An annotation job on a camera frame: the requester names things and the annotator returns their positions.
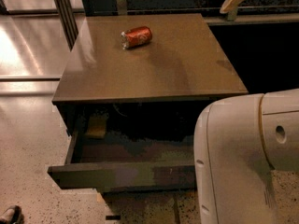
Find black shoe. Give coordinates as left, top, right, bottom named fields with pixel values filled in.
left=0, top=205, right=22, bottom=224

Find dark open top drawer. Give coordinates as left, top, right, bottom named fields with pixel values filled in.
left=48, top=133, right=195, bottom=193

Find yellow object inside drawer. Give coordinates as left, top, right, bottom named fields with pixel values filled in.
left=85, top=114, right=107, bottom=139

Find red soda can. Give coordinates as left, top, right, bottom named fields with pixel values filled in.
left=121, top=26, right=152, bottom=49

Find brown drawer cabinet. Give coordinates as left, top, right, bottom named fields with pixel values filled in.
left=51, top=13, right=249, bottom=224

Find dark background shelf unit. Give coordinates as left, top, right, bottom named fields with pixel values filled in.
left=82, top=0, right=299, bottom=26

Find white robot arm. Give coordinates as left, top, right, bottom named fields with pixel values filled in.
left=194, top=89, right=299, bottom=224

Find metal window frame post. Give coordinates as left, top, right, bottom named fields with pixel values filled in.
left=54, top=0, right=78, bottom=49

